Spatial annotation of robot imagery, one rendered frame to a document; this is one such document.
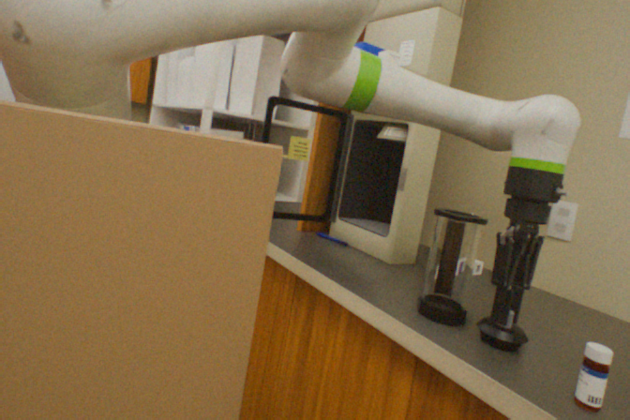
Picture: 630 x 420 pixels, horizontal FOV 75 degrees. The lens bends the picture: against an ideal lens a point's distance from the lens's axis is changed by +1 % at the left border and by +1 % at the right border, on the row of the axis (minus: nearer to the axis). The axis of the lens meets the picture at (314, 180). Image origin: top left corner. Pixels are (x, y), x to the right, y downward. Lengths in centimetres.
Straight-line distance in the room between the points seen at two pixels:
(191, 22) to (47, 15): 15
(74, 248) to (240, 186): 15
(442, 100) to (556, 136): 21
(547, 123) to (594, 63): 72
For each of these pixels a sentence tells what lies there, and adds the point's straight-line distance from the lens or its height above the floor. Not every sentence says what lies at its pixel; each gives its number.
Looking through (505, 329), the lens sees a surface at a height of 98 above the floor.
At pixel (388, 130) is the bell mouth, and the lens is 136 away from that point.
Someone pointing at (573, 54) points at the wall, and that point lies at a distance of 156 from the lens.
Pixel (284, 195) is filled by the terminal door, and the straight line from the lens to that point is 139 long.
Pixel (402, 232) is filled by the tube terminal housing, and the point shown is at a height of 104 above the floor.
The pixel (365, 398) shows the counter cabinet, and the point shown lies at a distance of 103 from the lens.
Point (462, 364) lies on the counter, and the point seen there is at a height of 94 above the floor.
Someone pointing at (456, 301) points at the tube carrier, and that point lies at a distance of 92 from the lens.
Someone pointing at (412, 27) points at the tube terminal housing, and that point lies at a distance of 138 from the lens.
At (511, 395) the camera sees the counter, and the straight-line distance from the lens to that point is 76.
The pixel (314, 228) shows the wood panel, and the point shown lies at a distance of 153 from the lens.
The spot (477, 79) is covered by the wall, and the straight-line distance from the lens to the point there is 171.
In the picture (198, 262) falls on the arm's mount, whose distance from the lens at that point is 41.
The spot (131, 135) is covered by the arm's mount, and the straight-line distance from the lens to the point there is 37.
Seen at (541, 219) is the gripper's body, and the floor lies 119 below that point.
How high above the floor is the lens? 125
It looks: 5 degrees down
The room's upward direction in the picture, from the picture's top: 10 degrees clockwise
